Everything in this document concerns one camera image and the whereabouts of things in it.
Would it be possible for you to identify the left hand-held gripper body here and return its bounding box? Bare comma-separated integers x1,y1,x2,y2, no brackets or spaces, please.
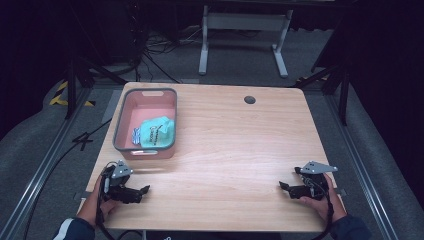
100,159,145,205

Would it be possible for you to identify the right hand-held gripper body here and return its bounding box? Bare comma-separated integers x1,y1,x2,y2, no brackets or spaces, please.
287,160,339,202

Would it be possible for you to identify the person's right hand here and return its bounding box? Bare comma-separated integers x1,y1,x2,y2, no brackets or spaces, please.
298,173,348,223

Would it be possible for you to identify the person's left hand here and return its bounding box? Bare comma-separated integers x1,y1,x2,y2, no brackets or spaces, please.
77,175,118,228

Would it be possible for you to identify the blue and white striped packet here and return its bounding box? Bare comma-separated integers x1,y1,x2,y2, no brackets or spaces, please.
131,127,142,146

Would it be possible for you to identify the teal printed packet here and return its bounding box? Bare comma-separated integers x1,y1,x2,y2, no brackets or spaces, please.
139,115,176,150

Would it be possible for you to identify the pink basket with grey rim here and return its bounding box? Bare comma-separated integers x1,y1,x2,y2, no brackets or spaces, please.
112,87,178,161

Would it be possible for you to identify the black tripod stand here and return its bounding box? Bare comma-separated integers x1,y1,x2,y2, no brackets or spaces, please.
64,54,129,120
293,58,352,127

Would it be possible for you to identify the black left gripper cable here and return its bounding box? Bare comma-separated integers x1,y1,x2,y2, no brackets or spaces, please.
94,162,118,240

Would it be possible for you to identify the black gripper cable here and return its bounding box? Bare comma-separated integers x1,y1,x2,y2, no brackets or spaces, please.
94,162,118,240
309,178,335,240

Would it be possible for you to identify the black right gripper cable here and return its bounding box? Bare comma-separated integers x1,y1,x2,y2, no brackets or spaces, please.
309,178,335,240

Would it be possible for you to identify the grey metal floor rail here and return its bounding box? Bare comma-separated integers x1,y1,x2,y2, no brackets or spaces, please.
323,94,401,240
0,87,93,240

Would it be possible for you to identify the black floor cable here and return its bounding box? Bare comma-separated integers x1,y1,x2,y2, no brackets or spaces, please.
22,117,113,240

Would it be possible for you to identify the tangle of black floor cables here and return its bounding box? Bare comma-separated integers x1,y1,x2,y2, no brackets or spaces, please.
134,24,204,84

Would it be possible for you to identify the white metal desk frame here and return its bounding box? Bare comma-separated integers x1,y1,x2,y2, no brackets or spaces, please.
198,4,295,80

